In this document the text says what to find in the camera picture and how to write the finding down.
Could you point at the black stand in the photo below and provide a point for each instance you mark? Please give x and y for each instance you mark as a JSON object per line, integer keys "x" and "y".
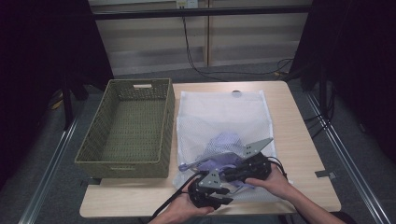
{"x": 67, "y": 105}
{"x": 323, "y": 93}

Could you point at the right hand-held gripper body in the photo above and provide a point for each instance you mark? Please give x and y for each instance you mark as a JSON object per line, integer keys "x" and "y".
{"x": 255, "y": 166}

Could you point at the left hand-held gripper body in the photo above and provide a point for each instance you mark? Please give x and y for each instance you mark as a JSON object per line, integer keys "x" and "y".
{"x": 202, "y": 196}

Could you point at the gray tape piece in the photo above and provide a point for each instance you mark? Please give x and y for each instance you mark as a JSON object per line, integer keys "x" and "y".
{"x": 91, "y": 182}
{"x": 325, "y": 174}

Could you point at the dark curtain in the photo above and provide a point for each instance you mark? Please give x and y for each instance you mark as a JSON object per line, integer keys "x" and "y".
{"x": 358, "y": 62}
{"x": 46, "y": 62}

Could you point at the person's left hand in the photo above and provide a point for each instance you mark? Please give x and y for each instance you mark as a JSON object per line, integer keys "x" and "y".
{"x": 183, "y": 208}

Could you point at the purple garment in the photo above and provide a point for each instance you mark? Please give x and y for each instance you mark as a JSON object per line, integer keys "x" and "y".
{"x": 224, "y": 143}

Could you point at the metal floor rail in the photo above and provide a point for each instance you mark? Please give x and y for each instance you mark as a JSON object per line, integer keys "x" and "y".
{"x": 46, "y": 177}
{"x": 355, "y": 171}

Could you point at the white mesh laundry bag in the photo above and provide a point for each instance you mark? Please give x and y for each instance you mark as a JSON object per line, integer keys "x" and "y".
{"x": 224, "y": 109}

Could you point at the white wall outlet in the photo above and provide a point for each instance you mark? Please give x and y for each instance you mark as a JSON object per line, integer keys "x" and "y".
{"x": 186, "y": 3}

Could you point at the person's lap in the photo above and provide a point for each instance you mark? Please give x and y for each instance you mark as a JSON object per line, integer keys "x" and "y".
{"x": 236, "y": 220}

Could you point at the olive green woven basket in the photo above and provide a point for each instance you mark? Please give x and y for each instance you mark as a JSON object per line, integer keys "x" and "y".
{"x": 137, "y": 124}

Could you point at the black horizontal bar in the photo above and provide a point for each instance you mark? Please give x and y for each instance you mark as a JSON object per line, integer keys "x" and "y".
{"x": 199, "y": 12}

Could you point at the person's right hand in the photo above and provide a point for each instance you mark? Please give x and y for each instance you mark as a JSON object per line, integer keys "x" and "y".
{"x": 275, "y": 183}

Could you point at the dark round table grommet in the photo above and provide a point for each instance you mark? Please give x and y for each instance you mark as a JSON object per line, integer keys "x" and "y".
{"x": 236, "y": 92}

